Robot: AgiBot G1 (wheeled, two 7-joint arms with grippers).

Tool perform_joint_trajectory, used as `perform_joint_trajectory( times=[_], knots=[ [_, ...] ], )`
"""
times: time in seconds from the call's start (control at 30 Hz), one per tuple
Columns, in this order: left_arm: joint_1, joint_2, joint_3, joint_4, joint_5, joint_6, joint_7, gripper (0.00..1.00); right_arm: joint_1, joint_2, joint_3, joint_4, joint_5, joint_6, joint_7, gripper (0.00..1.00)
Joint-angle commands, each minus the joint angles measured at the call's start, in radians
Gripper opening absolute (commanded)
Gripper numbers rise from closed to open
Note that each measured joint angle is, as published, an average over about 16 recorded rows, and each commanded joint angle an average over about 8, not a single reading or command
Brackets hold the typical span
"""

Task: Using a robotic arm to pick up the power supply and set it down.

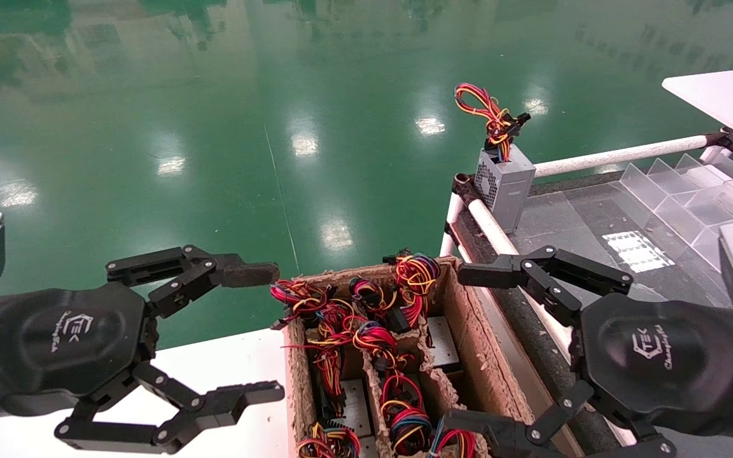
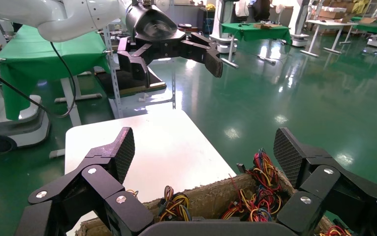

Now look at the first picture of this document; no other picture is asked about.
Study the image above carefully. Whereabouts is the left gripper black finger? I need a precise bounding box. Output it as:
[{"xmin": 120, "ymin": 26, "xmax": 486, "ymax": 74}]
[
  {"xmin": 55, "ymin": 363, "xmax": 286, "ymax": 454},
  {"xmin": 106, "ymin": 245, "xmax": 280, "ymax": 319}
]

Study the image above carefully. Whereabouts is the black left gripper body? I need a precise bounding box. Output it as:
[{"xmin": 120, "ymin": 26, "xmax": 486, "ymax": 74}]
[{"xmin": 0, "ymin": 283, "xmax": 157, "ymax": 415}]

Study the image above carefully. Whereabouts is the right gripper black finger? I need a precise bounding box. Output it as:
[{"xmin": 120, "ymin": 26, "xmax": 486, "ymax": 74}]
[
  {"xmin": 457, "ymin": 245, "xmax": 633, "ymax": 328},
  {"xmin": 436, "ymin": 380, "xmax": 676, "ymax": 458}
]

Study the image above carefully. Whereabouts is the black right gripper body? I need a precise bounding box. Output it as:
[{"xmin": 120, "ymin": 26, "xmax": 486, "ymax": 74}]
[{"xmin": 580, "ymin": 293, "xmax": 733, "ymax": 440}]

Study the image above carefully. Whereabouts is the grey power supply with wires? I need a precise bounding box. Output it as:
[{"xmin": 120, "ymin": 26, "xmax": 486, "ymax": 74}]
[
  {"xmin": 270, "ymin": 280, "xmax": 337, "ymax": 328},
  {"xmin": 382, "ymin": 250, "xmax": 463, "ymax": 370},
  {"xmin": 429, "ymin": 427, "xmax": 477, "ymax": 458},
  {"xmin": 297, "ymin": 422, "xmax": 362, "ymax": 458},
  {"xmin": 349, "ymin": 277, "xmax": 399, "ymax": 319},
  {"xmin": 306, "ymin": 318, "xmax": 375, "ymax": 440},
  {"xmin": 379, "ymin": 374, "xmax": 434, "ymax": 454},
  {"xmin": 349, "ymin": 320, "xmax": 413, "ymax": 373}
]

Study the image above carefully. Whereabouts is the brown cardboard divider box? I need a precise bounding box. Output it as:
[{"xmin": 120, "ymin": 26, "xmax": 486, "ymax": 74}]
[{"xmin": 281, "ymin": 256, "xmax": 555, "ymax": 458}]

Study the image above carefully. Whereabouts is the white pipe leg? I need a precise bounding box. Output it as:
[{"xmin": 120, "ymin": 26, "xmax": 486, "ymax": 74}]
[{"xmin": 440, "ymin": 191, "xmax": 466, "ymax": 257}]

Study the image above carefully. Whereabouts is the grey vented power supply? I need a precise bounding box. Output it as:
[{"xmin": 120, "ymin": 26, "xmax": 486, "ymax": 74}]
[{"xmin": 454, "ymin": 83, "xmax": 536, "ymax": 233}]

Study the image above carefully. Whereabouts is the black pipe corner connector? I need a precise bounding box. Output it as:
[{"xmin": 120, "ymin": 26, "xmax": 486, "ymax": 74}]
[
  {"xmin": 452, "ymin": 173, "xmax": 488, "ymax": 207},
  {"xmin": 701, "ymin": 127, "xmax": 733, "ymax": 158}
]

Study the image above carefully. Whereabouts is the white grid label sticker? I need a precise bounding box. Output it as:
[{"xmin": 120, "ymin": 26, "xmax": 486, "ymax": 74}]
[{"xmin": 602, "ymin": 230, "xmax": 676, "ymax": 273}]

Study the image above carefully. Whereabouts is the clear acrylic divider organizer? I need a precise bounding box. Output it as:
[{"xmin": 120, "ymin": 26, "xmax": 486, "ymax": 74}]
[{"xmin": 618, "ymin": 153, "xmax": 733, "ymax": 271}]

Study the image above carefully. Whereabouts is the white flat table board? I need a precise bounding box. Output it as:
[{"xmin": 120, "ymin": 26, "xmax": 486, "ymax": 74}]
[{"xmin": 662, "ymin": 66, "xmax": 733, "ymax": 155}]

